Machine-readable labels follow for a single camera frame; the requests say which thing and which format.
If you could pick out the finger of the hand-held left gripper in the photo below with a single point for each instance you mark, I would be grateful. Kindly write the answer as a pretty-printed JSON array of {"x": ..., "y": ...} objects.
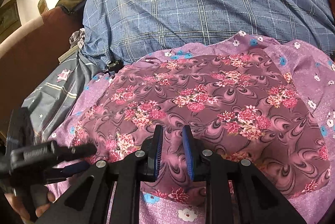
[
  {"x": 78, "y": 152},
  {"x": 73, "y": 169}
]

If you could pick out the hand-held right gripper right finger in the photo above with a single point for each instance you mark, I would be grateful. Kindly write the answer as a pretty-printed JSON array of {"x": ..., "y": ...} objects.
[{"x": 188, "y": 156}]

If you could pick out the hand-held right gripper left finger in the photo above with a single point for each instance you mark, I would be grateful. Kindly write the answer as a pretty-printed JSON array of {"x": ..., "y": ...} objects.
[{"x": 158, "y": 153}]

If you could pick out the maroon floral garment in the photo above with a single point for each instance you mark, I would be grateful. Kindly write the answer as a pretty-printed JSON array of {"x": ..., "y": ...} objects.
[{"x": 209, "y": 98}]

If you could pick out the person's left hand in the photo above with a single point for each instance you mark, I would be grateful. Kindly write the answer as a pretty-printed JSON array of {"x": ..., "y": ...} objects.
[{"x": 18, "y": 205}]

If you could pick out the purple floral bedsheet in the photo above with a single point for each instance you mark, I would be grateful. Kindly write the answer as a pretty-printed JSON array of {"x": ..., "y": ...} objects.
[{"x": 162, "y": 211}]

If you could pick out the grey star-print pillow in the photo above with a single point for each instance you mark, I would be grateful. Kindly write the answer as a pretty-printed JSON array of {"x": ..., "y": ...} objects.
[{"x": 57, "y": 93}]

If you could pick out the brown headboard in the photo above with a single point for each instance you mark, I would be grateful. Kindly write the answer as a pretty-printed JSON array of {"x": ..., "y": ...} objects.
[{"x": 34, "y": 51}]

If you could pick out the grey crumpled cloth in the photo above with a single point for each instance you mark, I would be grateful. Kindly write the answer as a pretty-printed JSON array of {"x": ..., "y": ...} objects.
[{"x": 77, "y": 38}]

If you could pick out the blue plaid quilt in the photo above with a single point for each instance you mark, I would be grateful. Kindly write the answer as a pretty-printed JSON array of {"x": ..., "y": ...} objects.
[{"x": 209, "y": 4}]

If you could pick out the small wall plaque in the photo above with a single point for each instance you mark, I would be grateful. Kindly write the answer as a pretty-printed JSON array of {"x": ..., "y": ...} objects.
[{"x": 42, "y": 4}]

